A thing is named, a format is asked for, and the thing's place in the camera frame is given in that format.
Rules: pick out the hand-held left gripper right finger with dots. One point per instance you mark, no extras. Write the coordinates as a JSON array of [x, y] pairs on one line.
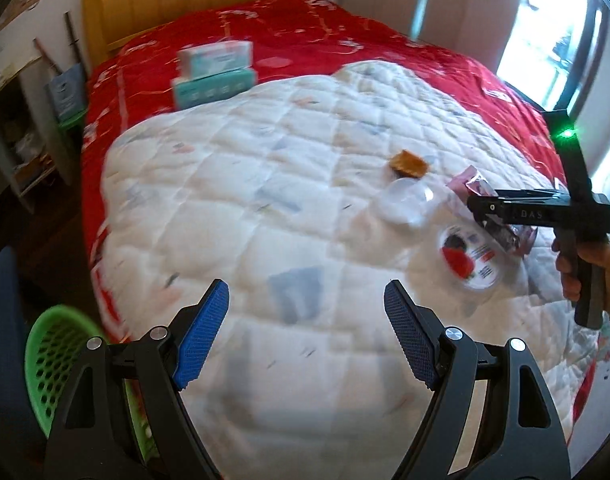
[[410, 330]]

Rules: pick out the bright window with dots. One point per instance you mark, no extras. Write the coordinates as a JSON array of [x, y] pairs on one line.
[[550, 25]]

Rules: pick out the reddish thin stick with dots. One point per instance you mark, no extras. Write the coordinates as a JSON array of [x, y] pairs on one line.
[[47, 56]]

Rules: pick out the pink foil snack bag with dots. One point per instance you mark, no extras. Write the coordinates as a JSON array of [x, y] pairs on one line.
[[462, 182]]

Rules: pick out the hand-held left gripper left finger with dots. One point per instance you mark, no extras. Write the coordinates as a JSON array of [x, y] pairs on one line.
[[205, 330]]

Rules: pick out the dark thin stick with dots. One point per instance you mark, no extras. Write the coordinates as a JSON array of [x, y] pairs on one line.
[[73, 40]]

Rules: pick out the green plastic basket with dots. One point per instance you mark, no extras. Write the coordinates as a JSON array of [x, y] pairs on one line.
[[50, 345]]

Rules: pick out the white quilted blanket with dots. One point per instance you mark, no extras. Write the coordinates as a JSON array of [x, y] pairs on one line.
[[285, 185]]

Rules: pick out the small clear plastic cup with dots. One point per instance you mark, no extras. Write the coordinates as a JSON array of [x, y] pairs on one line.
[[405, 202]]

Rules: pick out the white teal tissue pack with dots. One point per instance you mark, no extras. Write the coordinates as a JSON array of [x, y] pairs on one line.
[[215, 57]]

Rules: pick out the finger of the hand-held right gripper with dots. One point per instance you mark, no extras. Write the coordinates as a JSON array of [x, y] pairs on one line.
[[502, 235], [487, 206]]

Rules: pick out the fruit print round lid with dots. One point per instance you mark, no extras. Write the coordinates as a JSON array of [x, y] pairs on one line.
[[465, 260]]

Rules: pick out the red patterned bedspread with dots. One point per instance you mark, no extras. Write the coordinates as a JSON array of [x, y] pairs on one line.
[[310, 35]]

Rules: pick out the white open shelf unit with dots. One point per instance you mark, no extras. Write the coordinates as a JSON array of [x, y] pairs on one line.
[[5, 105]]

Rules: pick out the dark blue cloth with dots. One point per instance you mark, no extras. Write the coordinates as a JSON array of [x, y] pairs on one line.
[[2, 300]]

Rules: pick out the clear plastic food container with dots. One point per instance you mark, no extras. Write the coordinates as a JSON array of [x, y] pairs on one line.
[[431, 162]]

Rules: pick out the brown bread piece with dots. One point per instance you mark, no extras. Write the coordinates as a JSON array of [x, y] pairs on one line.
[[407, 164]]

